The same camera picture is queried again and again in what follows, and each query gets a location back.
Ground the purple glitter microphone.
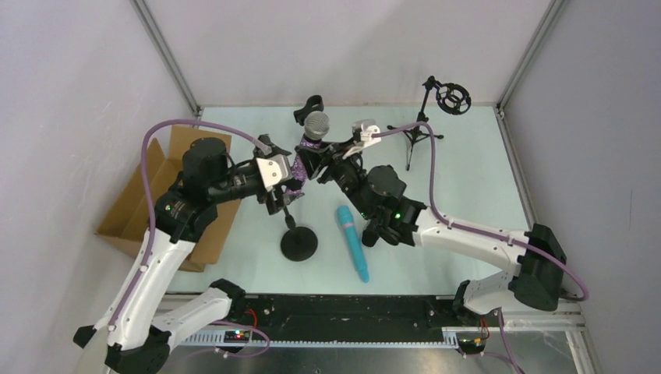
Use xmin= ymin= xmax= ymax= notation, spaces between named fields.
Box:
xmin=285 ymin=111 xmax=330 ymax=202

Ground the teal blue microphone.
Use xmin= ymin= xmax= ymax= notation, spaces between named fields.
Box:
xmin=336 ymin=206 xmax=369 ymax=283

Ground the black round-base mic stand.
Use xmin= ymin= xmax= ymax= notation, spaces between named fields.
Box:
xmin=280 ymin=206 xmax=318 ymax=262

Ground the brown cardboard box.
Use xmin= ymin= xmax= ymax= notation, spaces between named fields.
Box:
xmin=96 ymin=124 xmax=242 ymax=273

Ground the black orange-ring microphone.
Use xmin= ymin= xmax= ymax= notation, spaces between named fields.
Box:
xmin=361 ymin=228 xmax=380 ymax=248

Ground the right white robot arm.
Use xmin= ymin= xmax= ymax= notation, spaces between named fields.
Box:
xmin=295 ymin=143 xmax=566 ymax=316

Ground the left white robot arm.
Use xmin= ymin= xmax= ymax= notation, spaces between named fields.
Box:
xmin=74 ymin=136 xmax=292 ymax=373

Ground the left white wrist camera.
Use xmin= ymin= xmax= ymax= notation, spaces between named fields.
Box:
xmin=256 ymin=154 xmax=292 ymax=192

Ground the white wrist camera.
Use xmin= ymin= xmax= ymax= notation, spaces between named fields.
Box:
xmin=256 ymin=154 xmax=292 ymax=192
xmin=342 ymin=118 xmax=381 ymax=160

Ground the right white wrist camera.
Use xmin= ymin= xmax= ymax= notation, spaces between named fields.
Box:
xmin=342 ymin=118 xmax=381 ymax=160

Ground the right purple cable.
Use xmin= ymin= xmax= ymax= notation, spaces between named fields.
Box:
xmin=373 ymin=122 xmax=591 ymax=302

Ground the purple cable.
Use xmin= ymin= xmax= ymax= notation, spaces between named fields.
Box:
xmin=105 ymin=118 xmax=272 ymax=331
xmin=373 ymin=122 xmax=591 ymax=302

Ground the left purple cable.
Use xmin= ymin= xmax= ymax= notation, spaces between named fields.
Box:
xmin=105 ymin=118 xmax=272 ymax=331

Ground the black tripod shock-mount stand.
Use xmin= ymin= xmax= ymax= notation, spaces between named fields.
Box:
xmin=401 ymin=76 xmax=472 ymax=171

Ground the aluminium frame rail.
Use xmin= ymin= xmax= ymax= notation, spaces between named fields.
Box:
xmin=503 ymin=300 xmax=587 ymax=332

